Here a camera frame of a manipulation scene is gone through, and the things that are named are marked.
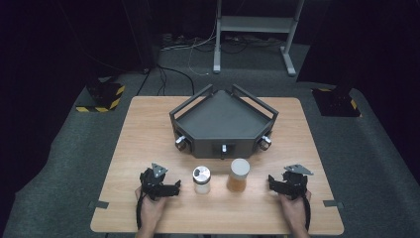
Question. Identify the person's left hand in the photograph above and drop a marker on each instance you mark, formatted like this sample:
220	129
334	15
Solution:
150	210

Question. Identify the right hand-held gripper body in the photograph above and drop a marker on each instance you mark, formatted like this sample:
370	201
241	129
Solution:
295	185

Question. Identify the grey metal stand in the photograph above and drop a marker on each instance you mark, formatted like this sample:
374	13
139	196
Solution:
254	23

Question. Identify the grey tape piece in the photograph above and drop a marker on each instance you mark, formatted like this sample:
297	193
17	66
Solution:
99	204
333	203

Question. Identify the black stand with striped base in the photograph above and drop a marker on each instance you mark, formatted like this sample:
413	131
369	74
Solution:
102	97
336	102

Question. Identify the silver lid glass jar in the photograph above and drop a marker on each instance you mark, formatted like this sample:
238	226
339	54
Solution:
201	180

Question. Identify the dark grey corner rack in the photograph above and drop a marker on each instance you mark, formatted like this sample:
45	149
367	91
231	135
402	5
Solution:
223	122

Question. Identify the person's right hand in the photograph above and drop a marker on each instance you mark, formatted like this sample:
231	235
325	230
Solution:
295	211

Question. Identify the white lid jar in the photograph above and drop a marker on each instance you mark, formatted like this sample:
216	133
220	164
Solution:
238	175

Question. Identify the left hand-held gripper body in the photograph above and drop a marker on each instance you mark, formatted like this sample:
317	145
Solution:
152	183

